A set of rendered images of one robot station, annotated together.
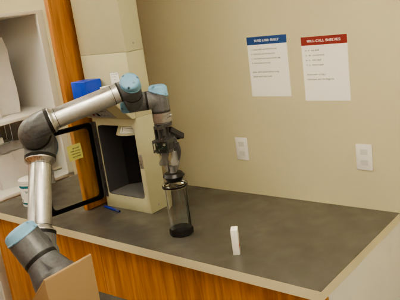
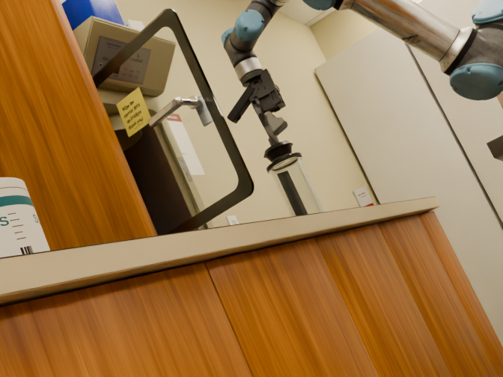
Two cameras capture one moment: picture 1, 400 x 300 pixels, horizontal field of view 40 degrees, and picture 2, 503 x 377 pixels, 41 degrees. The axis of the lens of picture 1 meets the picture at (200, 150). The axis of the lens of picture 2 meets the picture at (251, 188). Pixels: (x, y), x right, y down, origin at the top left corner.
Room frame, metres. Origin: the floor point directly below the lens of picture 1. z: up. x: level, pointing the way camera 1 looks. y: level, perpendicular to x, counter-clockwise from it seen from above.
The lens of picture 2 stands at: (2.76, 1.89, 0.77)
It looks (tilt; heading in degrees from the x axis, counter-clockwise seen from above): 11 degrees up; 255
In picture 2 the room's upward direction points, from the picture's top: 24 degrees counter-clockwise
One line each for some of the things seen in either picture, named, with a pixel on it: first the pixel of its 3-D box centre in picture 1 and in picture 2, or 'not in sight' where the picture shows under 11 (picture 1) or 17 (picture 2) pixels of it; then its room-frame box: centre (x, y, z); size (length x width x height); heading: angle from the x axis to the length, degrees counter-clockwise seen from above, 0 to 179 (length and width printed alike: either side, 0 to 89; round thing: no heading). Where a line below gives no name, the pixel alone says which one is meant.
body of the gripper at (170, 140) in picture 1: (164, 137); (263, 93); (2.14, 0.14, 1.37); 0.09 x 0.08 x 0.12; 154
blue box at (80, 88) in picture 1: (87, 90); (90, 19); (2.56, 0.49, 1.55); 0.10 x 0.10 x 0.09; 49
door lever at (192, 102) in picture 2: not in sight; (172, 111); (2.52, 0.71, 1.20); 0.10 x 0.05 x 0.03; 129
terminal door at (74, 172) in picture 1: (70, 168); (161, 134); (2.54, 0.63, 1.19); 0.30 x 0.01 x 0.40; 129
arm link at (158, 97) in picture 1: (158, 98); (239, 47); (2.14, 0.14, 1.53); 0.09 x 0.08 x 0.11; 95
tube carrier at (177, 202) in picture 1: (178, 207); (299, 194); (2.16, 0.12, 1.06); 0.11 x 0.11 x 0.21
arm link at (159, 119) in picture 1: (162, 117); (249, 71); (2.14, 0.13, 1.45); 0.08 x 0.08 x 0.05
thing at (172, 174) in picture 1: (173, 172); (276, 147); (2.16, 0.12, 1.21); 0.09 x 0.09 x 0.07
